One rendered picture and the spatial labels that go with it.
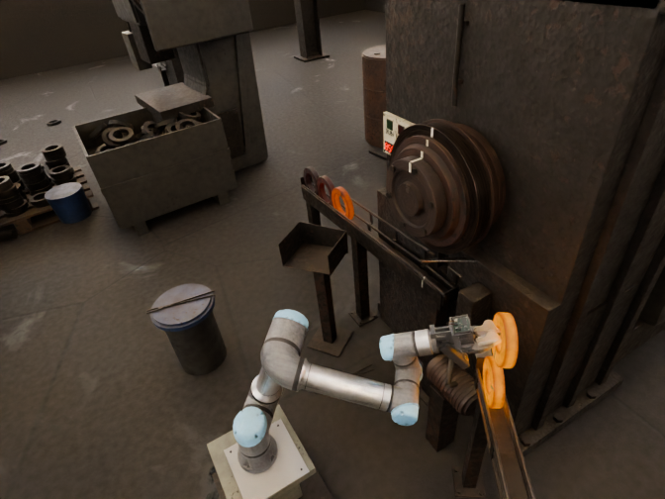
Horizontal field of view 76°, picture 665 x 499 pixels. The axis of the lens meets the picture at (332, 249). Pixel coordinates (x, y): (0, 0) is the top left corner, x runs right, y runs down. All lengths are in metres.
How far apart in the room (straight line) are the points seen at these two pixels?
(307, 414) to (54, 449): 1.23
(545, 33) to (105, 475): 2.38
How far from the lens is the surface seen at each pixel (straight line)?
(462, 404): 1.67
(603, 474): 2.27
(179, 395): 2.49
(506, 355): 1.27
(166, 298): 2.37
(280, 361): 1.26
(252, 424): 1.61
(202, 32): 3.74
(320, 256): 2.09
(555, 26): 1.30
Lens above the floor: 1.89
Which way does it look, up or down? 37 degrees down
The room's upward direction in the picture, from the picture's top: 6 degrees counter-clockwise
